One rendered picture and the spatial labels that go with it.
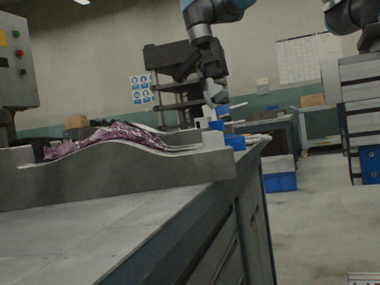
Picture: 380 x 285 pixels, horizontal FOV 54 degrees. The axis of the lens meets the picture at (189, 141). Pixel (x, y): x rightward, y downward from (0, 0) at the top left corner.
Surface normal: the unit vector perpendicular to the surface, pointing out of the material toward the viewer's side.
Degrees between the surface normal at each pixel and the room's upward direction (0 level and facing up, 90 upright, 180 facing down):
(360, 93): 90
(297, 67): 90
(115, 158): 90
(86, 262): 0
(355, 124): 90
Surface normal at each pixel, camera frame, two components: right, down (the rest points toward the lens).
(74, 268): -0.14, -0.99
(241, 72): -0.29, 0.09
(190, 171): 0.00, 0.05
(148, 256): 0.95, -0.12
